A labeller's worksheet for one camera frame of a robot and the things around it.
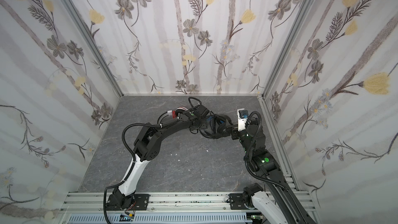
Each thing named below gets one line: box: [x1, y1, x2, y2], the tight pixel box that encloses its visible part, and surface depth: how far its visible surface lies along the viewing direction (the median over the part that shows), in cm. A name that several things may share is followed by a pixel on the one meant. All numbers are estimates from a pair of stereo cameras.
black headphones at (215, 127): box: [199, 114, 234, 139], surface depth 98 cm
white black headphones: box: [157, 106, 189, 125], surface depth 106 cm
